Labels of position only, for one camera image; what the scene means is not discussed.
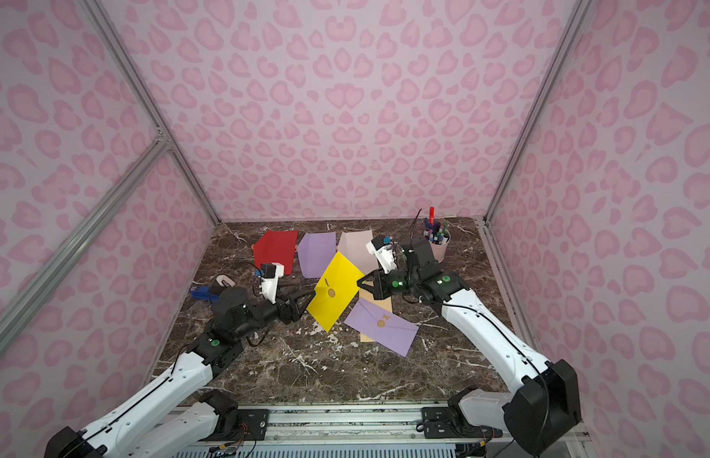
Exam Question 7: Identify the cream white envelope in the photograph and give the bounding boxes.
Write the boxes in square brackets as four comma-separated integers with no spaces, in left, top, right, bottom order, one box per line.
[338,230,380,274]

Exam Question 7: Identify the yellow envelope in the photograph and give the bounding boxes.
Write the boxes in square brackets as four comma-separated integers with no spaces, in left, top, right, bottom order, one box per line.
[307,252,364,332]

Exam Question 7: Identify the red envelope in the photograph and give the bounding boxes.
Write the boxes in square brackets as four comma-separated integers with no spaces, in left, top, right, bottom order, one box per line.
[253,231,299,276]

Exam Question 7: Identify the lilac envelope with butterfly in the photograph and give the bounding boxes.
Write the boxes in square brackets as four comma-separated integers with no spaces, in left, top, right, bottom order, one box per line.
[298,232,337,279]

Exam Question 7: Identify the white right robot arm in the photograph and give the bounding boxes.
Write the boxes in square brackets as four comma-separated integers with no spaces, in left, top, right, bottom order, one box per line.
[358,237,582,457]

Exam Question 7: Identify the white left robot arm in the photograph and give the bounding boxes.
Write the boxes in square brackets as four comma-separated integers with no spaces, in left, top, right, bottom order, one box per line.
[45,287,316,457]

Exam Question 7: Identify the tan kraft envelope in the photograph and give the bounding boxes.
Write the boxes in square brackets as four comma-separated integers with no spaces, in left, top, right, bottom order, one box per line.
[359,288,392,343]

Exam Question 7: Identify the pink pen cup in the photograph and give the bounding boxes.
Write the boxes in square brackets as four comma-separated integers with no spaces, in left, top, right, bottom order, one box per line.
[425,228,450,263]

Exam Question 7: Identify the white tape dispenser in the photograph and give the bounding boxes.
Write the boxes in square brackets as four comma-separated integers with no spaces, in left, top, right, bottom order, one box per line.
[215,275,236,288]

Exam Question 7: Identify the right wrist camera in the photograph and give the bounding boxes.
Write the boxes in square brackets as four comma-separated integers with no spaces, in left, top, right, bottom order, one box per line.
[366,237,397,274]

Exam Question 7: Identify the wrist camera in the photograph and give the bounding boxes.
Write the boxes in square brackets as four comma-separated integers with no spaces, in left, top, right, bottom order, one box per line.
[259,263,284,303]
[366,237,397,274]

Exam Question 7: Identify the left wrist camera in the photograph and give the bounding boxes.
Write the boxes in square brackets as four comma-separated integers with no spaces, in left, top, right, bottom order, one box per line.
[259,263,284,303]

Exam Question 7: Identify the aluminium mounting rail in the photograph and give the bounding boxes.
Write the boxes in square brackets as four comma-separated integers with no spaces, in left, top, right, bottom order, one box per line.
[96,400,591,458]

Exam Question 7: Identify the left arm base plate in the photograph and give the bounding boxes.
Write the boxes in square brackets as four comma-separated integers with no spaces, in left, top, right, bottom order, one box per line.
[206,408,270,443]

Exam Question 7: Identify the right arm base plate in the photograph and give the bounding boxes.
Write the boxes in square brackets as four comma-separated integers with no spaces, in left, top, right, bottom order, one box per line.
[416,406,504,441]

